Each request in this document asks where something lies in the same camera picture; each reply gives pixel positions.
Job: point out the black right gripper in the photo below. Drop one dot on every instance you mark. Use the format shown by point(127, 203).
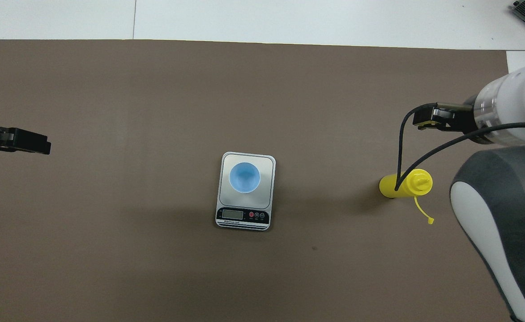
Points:
point(471, 125)

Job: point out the yellow squeeze seasoning bottle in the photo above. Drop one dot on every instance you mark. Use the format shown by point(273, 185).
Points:
point(419, 183)

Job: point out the light blue paper cup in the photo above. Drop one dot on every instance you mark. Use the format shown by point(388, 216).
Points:
point(244, 176)

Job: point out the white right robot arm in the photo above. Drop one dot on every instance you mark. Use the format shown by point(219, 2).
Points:
point(504, 232)

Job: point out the silver digital kitchen scale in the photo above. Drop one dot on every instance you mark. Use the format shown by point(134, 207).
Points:
point(266, 199)

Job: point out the brown table mat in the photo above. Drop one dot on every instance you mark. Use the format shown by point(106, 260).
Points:
point(244, 89)

